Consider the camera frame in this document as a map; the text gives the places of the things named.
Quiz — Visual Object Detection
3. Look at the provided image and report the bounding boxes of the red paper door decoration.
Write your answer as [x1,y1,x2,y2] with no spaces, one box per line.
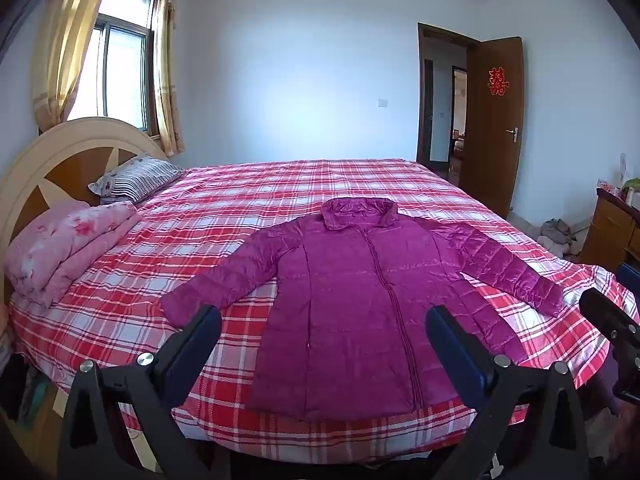
[487,66,508,97]

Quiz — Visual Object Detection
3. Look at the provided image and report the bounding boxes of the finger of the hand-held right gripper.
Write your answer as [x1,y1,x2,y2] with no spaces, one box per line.
[616,261,640,288]
[579,287,640,403]

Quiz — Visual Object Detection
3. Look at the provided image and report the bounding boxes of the yellow curtain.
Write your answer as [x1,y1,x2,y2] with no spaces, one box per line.
[31,0,121,133]
[151,0,187,157]

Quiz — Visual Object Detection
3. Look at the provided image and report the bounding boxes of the window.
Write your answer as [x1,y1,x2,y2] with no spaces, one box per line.
[67,0,161,136]

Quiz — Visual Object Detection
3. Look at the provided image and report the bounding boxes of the pile of clothes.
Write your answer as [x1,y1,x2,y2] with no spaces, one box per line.
[532,218,581,256]

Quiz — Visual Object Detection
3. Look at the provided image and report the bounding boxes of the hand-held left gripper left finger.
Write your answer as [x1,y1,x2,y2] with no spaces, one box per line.
[57,304,223,480]

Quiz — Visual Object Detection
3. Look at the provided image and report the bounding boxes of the striped pillow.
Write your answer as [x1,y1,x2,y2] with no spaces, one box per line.
[88,155,187,206]

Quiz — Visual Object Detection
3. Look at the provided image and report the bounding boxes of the wooden cabinet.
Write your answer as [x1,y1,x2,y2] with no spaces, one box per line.
[577,187,640,273]

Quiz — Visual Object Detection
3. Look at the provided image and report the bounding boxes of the brown door frame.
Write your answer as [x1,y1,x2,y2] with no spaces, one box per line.
[416,22,483,171]

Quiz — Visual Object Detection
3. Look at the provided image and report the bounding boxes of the pink floral folded quilt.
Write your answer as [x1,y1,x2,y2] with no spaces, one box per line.
[4,200,143,309]

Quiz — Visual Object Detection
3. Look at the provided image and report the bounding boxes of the red plaid bed sheet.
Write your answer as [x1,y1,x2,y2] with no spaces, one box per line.
[7,157,638,461]

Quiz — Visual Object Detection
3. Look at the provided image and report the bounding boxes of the brown wooden door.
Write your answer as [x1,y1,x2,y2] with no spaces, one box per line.
[459,36,525,218]

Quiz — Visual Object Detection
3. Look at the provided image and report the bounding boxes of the magenta puffer jacket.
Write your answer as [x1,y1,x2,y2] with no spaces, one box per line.
[160,197,565,422]

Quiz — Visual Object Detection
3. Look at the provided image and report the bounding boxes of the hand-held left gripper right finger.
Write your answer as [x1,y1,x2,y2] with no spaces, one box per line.
[425,305,591,480]

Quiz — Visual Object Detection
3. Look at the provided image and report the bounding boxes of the wooden bed headboard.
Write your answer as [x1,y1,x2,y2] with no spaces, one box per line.
[0,116,168,306]

